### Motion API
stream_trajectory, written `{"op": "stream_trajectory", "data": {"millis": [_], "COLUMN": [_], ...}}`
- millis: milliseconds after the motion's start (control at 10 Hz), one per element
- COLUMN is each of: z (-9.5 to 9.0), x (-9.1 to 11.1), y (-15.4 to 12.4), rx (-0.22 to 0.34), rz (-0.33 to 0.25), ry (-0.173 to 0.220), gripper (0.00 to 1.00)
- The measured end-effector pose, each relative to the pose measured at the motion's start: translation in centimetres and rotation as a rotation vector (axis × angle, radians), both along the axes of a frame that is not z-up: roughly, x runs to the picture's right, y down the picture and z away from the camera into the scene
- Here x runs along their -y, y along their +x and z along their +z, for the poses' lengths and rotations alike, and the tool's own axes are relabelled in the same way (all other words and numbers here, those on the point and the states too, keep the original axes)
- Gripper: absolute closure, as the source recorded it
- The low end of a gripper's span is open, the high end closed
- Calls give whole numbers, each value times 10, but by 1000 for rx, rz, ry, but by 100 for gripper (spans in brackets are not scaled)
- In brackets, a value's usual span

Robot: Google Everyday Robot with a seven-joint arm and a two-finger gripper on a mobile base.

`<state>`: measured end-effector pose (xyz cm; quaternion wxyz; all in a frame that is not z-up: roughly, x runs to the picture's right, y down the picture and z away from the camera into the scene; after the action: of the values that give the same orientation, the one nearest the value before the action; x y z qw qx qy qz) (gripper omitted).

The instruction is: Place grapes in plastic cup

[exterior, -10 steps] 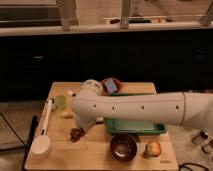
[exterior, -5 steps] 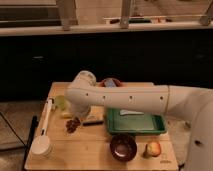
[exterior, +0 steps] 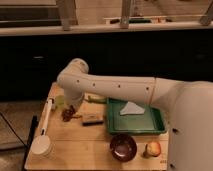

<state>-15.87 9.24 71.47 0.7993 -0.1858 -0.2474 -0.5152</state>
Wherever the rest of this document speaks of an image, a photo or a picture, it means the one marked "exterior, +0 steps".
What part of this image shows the white cloth in tray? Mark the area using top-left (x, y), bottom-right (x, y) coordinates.
top-left (120, 102), bottom-right (145, 115)

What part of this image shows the green chili pepper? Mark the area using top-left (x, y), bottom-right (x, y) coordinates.
top-left (88, 96), bottom-right (106, 104)

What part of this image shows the dark brown bowl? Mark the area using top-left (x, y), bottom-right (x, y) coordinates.
top-left (110, 134), bottom-right (137, 162)

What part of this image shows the red yellow apple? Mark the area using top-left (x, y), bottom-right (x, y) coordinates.
top-left (143, 141), bottom-right (161, 158)

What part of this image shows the green plastic tray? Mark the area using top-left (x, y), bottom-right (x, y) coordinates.
top-left (106, 98), bottom-right (166, 135)

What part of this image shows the green plastic cup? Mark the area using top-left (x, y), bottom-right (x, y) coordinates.
top-left (54, 95), bottom-right (65, 109)

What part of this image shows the dark grape bunch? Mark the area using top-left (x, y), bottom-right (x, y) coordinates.
top-left (62, 106), bottom-right (76, 122)

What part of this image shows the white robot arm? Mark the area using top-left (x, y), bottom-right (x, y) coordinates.
top-left (57, 58), bottom-right (213, 171)

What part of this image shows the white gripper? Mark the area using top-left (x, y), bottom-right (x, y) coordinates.
top-left (64, 92), bottom-right (84, 110)

